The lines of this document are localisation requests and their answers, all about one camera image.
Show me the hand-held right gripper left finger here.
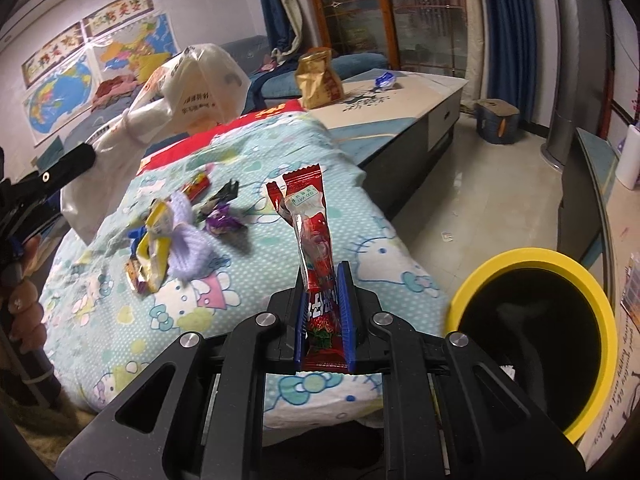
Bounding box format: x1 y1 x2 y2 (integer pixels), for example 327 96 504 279
54 260 311 480

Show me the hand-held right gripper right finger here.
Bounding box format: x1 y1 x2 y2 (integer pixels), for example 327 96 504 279
336 260 587 480

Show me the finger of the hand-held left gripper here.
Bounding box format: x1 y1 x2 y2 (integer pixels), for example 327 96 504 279
0 186 63 257
27 142 97 195

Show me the red snack packet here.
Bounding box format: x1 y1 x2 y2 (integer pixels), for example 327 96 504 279
265 162 357 373

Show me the yellow chips snack packet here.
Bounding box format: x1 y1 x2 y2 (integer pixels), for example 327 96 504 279
131 199 177 293

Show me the purple candy wrapper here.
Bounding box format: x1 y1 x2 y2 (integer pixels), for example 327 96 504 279
204 202 249 237

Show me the white plastic bag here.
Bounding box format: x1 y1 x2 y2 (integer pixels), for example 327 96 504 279
60 42 252 251

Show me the yellow-rimmed black trash bin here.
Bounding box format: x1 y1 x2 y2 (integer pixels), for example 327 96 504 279
444 249 619 444

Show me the person's left hand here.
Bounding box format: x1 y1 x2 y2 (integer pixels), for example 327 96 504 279
0 235 51 356

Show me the brown chocolate bar wrapper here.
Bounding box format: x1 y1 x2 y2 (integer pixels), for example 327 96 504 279
125 255 152 294

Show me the lilac knitted cloth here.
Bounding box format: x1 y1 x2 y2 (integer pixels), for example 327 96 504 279
167 192 219 279

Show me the small red wrapper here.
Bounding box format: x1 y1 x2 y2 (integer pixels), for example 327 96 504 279
180 171 211 199

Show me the cartoon cat printed blanket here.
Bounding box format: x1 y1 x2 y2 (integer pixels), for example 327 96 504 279
37 110 453 431

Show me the green and black snack packet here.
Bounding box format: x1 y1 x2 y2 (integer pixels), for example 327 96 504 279
192 179 241 218

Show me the red cloth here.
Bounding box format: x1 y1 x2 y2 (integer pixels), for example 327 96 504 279
135 100 308 177

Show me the grey coffee table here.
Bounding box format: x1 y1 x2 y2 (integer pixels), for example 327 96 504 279
310 70 471 222

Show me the blue fabric sofa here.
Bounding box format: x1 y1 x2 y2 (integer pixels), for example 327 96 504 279
220 35 392 112

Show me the gold snack bag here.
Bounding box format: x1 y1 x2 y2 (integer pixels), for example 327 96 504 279
295 47 347 110

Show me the dark low stool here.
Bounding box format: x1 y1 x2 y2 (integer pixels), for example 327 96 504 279
474 99 522 146

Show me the blue and beige curtain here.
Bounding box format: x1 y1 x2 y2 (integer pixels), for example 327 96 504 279
252 0 307 57

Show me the dark glass TV stand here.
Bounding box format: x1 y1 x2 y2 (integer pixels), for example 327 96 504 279
556 127 640 467

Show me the colourful picture book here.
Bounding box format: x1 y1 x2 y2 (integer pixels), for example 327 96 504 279
621 254 640 332

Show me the wooden framed glass door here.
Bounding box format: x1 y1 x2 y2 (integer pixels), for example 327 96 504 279
300 0 482 80

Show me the white paper roll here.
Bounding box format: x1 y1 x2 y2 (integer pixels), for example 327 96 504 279
614 125 640 191

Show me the silver tower air conditioner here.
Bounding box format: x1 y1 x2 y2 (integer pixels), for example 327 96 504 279
540 0 614 177

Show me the world wall map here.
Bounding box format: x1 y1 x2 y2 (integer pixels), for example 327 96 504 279
22 55 97 148

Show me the long calligraphy wall banner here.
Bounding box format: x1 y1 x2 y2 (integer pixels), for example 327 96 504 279
82 0 154 37
21 22 84 83

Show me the country wall map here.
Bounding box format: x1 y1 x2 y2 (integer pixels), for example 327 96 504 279
90 10 182 87

